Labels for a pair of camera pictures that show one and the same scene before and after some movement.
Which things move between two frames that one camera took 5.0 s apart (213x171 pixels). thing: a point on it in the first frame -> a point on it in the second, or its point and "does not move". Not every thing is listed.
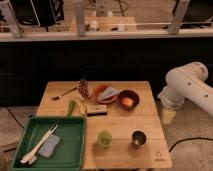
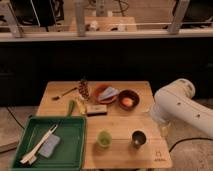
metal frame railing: [16, 34] does not move
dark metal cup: [138, 138] does not move
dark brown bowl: [128, 93] does not move
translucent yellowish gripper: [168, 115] -> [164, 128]
